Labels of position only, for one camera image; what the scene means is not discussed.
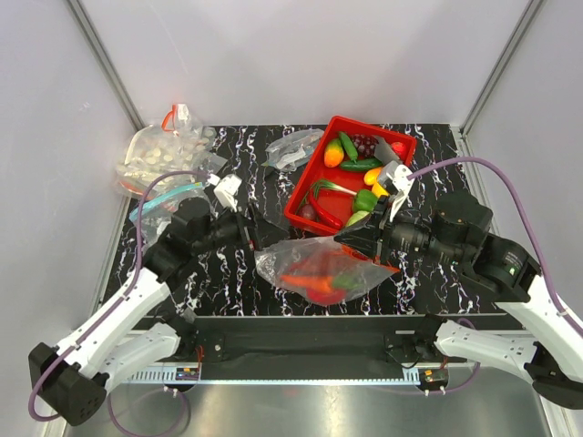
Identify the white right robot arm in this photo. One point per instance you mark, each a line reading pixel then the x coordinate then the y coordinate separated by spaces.
pixel 550 360

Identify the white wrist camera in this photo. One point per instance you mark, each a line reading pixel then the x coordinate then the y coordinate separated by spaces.
pixel 394 178
pixel 225 190

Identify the clear blue-zip bag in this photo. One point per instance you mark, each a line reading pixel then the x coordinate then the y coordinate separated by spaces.
pixel 156 213

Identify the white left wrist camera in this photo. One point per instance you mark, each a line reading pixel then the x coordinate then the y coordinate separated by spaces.
pixel 225 190

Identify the yellow toy lemon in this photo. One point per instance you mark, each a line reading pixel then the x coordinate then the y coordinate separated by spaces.
pixel 379 191

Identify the green toy bell pepper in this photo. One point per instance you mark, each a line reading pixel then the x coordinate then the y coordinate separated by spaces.
pixel 364 200

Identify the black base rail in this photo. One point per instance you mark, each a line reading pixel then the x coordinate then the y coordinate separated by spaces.
pixel 306 348

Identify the red toy apple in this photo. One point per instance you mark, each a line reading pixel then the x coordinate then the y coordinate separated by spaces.
pixel 400 149

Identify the red toy chili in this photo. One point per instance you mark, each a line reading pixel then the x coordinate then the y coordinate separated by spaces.
pixel 325 217

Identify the red toy lobster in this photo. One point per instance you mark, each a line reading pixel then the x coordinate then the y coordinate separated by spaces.
pixel 323 264

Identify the pale green toy cabbage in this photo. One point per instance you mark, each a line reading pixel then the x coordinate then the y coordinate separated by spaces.
pixel 356 216

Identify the red toy bell pepper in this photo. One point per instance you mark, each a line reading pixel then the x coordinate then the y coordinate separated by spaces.
pixel 325 298

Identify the yellow toy mango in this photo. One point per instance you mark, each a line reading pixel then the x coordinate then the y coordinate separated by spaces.
pixel 370 177

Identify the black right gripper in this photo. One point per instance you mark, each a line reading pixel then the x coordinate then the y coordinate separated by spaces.
pixel 373 238

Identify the grey toy fish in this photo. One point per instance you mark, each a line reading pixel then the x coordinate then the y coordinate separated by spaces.
pixel 384 152

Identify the clear orange-zip bag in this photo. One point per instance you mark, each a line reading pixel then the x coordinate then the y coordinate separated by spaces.
pixel 273 262

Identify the red plastic bin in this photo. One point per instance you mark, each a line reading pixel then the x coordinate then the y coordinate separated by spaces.
pixel 316 170

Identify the purple toy onion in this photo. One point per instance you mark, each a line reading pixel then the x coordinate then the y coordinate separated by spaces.
pixel 308 212

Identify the small clear bag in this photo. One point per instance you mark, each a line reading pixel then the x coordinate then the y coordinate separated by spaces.
pixel 293 150

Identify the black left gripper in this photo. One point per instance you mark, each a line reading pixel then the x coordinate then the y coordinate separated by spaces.
pixel 260 232

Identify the green toy pea pod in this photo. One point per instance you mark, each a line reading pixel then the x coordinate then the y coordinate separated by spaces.
pixel 348 146

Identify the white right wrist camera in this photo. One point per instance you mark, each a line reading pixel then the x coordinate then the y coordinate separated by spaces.
pixel 394 178

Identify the purple toy grapes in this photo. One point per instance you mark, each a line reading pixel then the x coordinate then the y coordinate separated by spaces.
pixel 364 144

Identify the orange toy carrot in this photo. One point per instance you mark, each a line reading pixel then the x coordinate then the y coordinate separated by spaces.
pixel 318 283

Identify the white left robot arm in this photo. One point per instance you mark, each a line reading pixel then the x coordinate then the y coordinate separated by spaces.
pixel 75 376

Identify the green toy cucumber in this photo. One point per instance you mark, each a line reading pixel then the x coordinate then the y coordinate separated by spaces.
pixel 361 165

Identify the green toy scallion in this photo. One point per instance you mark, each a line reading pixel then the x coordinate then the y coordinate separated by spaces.
pixel 327 184

